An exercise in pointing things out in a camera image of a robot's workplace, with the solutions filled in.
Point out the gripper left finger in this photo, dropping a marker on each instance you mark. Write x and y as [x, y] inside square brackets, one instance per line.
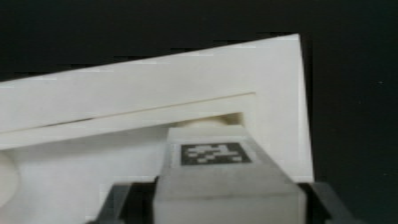
[126, 208]

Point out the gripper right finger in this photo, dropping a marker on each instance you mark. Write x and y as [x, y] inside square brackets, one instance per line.
[325, 208]

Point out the white table leg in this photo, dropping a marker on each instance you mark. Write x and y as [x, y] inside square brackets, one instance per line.
[222, 185]

